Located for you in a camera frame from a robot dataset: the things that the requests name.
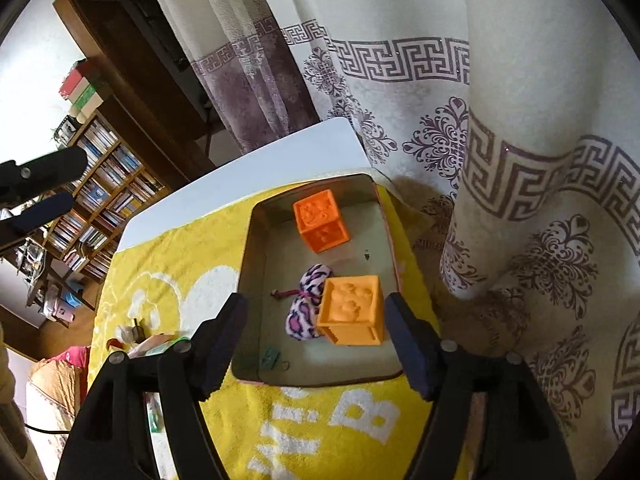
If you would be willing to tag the brown wooden door frame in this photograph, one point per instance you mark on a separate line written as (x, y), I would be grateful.
(125, 60)

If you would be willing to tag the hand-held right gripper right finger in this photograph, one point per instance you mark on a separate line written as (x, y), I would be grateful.
(410, 350)

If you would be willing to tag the metal tin container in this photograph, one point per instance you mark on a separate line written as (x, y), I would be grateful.
(270, 260)

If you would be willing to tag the wooden bookshelf with books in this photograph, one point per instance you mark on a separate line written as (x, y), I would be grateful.
(110, 175)

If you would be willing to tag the orange embossed rubber cube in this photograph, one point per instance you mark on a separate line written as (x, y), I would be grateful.
(350, 305)
(320, 220)

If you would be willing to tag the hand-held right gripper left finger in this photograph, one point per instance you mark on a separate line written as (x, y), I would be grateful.
(227, 345)

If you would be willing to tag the beige quilt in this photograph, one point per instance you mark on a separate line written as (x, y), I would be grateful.
(55, 400)

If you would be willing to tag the yellow printed towel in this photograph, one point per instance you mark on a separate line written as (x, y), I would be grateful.
(190, 260)

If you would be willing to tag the green box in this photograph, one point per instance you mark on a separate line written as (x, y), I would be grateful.
(87, 97)

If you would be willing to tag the sheer purple curtain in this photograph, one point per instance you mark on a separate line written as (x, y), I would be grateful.
(240, 60)

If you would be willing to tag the white patterned curtain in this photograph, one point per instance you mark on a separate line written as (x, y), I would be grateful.
(500, 110)

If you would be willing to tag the leopard print hair scrunchie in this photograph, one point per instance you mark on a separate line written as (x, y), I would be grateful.
(300, 315)

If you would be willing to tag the pink cloth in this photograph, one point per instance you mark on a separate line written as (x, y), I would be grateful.
(70, 356)

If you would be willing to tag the small teal binder clip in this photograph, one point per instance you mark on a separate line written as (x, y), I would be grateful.
(269, 358)

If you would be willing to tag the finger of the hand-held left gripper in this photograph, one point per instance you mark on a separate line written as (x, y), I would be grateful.
(45, 215)
(55, 167)

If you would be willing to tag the white table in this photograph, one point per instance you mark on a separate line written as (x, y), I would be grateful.
(250, 180)

